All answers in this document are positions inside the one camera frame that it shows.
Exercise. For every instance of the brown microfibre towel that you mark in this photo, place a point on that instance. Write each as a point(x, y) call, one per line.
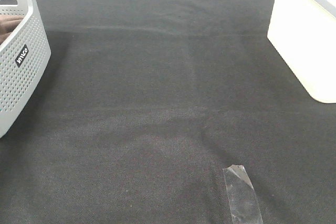
point(7, 25)

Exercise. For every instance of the black table cloth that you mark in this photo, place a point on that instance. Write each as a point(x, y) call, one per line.
point(145, 102)

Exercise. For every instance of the clear tape strip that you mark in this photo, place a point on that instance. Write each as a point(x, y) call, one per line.
point(243, 203)

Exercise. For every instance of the grey perforated laundry basket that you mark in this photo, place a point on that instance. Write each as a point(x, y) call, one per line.
point(25, 53)

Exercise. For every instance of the white plastic storage bin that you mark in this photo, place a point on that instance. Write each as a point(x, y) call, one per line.
point(303, 33)

